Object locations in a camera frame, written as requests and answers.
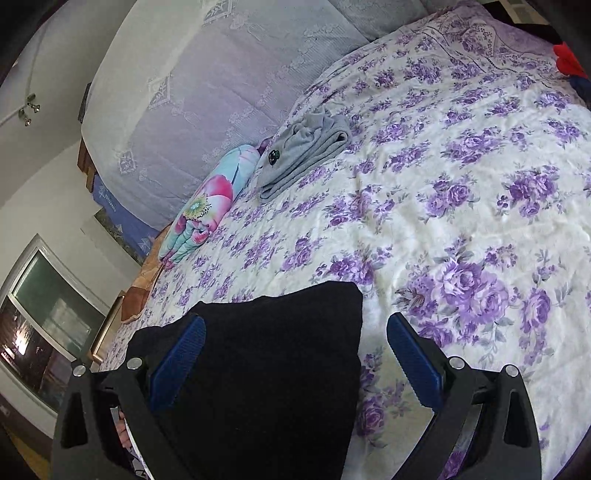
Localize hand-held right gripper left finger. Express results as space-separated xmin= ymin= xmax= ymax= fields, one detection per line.
xmin=50 ymin=314 xmax=207 ymax=480

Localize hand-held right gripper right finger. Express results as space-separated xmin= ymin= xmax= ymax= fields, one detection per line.
xmin=387 ymin=313 xmax=542 ymax=480

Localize black pants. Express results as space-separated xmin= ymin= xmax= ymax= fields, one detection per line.
xmin=127 ymin=282 xmax=365 ymax=480

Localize orange brown pillow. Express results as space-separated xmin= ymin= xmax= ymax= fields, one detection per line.
xmin=121 ymin=258 xmax=162 ymax=321

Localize window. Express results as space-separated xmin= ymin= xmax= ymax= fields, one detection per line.
xmin=0 ymin=233 xmax=109 ymax=435

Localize blue patterned cloth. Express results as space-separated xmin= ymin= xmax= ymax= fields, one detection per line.
xmin=92 ymin=175 xmax=160 ymax=264

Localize colourful floral folded blanket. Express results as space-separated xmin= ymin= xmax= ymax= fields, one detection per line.
xmin=158 ymin=144 xmax=262 ymax=264

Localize purple floral bedsheet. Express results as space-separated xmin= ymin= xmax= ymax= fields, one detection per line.
xmin=95 ymin=9 xmax=591 ymax=480

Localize grey folded garment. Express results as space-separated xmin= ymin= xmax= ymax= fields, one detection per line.
xmin=256 ymin=108 xmax=354 ymax=201

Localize red and blue garment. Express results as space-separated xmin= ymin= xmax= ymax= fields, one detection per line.
xmin=553 ymin=41 xmax=589 ymax=77

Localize grey pillow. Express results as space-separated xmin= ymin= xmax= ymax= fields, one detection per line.
xmin=330 ymin=0 xmax=435 ymax=42

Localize wooden bed frame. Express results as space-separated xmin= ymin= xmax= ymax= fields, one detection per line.
xmin=76 ymin=138 xmax=100 ymax=190

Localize metal wall hooks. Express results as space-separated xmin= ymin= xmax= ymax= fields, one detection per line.
xmin=18 ymin=92 xmax=42 ymax=127

